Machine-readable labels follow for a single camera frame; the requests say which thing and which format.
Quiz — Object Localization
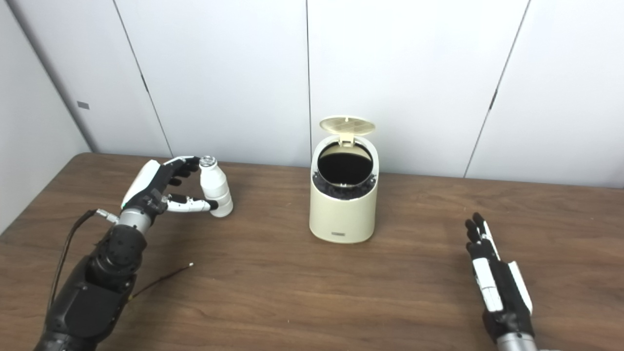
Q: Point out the small white plastic bottle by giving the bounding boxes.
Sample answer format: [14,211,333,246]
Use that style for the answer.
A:
[199,156,234,218]

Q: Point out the black bin liner bag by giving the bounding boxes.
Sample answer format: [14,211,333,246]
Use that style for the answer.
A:
[313,144,377,200]

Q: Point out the thin brown loose wire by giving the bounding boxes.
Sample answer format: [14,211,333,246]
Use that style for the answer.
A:
[129,263,195,300]

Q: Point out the round cream bin lid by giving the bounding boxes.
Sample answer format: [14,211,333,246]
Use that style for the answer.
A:
[320,116,376,147]

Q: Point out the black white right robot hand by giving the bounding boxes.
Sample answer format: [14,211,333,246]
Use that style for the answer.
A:
[465,212,534,344]

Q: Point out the cream-colored plastic bin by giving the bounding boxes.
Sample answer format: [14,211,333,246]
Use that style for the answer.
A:
[309,134,379,244]

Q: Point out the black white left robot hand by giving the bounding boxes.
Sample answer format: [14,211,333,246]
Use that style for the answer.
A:
[120,156,219,217]

